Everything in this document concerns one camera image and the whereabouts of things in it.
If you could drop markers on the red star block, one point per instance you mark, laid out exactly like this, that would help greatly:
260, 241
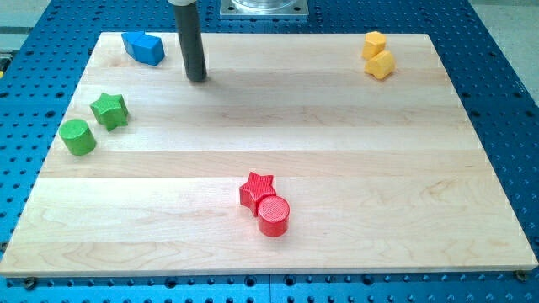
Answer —
257, 188

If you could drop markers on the green star block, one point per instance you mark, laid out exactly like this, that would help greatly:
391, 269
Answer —
110, 111

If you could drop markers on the light wooden board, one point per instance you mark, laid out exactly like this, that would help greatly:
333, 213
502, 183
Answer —
381, 176

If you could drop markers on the red cylinder block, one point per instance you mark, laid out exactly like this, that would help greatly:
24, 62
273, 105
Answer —
273, 216

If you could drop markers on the yellow heart block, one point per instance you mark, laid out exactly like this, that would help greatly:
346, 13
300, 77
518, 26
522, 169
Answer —
381, 65

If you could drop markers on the yellow hexagon block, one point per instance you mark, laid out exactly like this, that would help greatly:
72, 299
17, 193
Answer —
374, 43

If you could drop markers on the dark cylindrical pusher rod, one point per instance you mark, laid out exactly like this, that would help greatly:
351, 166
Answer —
188, 27

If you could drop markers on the blue cube block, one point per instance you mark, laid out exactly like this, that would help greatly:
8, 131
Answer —
148, 49

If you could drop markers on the green cylinder block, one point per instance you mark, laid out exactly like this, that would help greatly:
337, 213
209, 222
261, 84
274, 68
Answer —
77, 137

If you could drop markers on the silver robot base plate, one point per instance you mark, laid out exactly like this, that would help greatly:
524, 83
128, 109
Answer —
263, 8

